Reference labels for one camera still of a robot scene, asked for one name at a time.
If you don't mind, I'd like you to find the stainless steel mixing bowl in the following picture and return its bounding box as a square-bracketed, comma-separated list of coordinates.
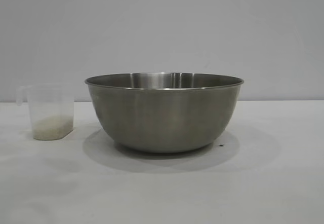
[84, 71, 245, 155]

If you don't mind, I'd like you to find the clear plastic measuring cup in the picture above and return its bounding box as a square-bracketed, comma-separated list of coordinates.
[16, 82, 75, 141]

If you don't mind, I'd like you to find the white uncooked rice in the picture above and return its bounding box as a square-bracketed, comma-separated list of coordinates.
[32, 115, 74, 141]

